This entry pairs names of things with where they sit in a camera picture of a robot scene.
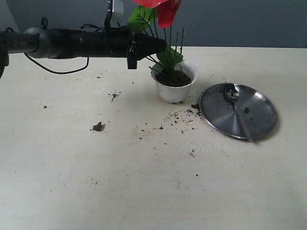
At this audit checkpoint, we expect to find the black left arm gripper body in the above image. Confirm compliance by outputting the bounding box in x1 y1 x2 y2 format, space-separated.
71 26 137 69

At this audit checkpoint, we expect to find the red artificial flower with leaves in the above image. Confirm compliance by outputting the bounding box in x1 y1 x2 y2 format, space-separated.
128 0 185 79

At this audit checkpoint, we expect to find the white plastic flower pot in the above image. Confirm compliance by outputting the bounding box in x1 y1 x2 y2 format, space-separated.
150 60 198 104

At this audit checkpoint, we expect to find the steel spoon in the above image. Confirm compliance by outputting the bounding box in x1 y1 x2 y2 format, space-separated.
224 83 254 141

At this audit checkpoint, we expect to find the grey left Piper arm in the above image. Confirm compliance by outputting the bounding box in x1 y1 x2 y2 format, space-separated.
0 17 166 73

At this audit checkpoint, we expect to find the dark brown potting soil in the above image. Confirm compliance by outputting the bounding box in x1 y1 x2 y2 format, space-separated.
155 70 192 87

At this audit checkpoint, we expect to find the soil clump on table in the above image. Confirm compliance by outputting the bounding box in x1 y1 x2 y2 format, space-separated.
90 122 106 132

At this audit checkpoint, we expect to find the round steel plate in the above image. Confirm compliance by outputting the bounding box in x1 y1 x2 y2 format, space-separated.
199 82 278 140

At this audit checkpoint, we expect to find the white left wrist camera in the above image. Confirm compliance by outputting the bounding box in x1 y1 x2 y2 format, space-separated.
104 0 124 29

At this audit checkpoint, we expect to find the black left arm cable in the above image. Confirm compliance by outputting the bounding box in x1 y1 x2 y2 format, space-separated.
24 54 90 74

